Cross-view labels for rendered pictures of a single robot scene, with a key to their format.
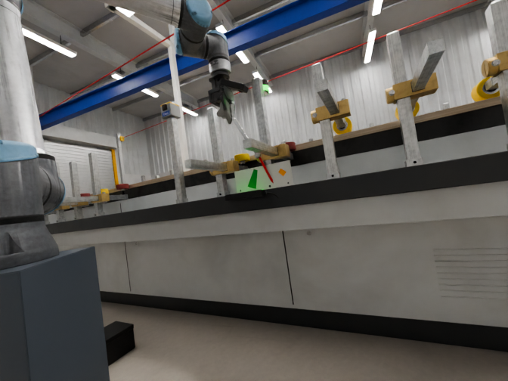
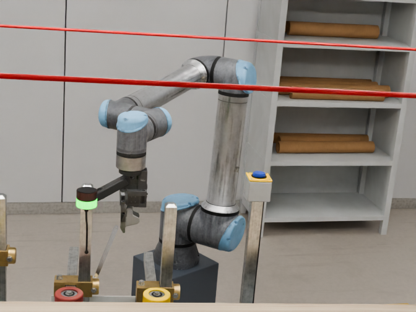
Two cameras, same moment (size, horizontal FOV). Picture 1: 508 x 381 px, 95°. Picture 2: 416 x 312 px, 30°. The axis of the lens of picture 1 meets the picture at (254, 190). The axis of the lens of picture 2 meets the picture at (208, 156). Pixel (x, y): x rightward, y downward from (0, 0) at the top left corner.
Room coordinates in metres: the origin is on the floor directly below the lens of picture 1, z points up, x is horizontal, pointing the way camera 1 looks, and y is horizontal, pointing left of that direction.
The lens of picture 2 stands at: (2.92, -1.04, 1.98)
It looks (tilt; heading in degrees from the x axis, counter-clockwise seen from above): 18 degrees down; 144
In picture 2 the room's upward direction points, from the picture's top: 5 degrees clockwise
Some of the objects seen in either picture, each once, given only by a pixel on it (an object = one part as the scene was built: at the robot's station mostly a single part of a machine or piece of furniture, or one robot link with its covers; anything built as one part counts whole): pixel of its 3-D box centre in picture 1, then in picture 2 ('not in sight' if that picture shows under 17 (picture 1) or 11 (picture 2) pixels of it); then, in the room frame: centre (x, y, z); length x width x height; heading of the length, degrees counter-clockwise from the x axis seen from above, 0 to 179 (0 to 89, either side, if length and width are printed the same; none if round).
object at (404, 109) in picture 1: (404, 103); not in sight; (0.75, -0.52, 0.91); 0.04 x 0.04 x 0.48; 63
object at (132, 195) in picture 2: (221, 90); (132, 186); (0.97, 0.08, 1.15); 0.09 x 0.08 x 0.12; 63
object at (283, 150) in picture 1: (272, 153); (76, 286); (0.97, -0.10, 0.85); 0.14 x 0.06 x 0.05; 63
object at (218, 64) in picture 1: (219, 69); (130, 161); (0.96, 0.07, 1.23); 0.10 x 0.09 x 0.05; 153
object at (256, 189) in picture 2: (171, 112); (257, 187); (1.21, 0.38, 1.18); 0.07 x 0.07 x 0.08; 63
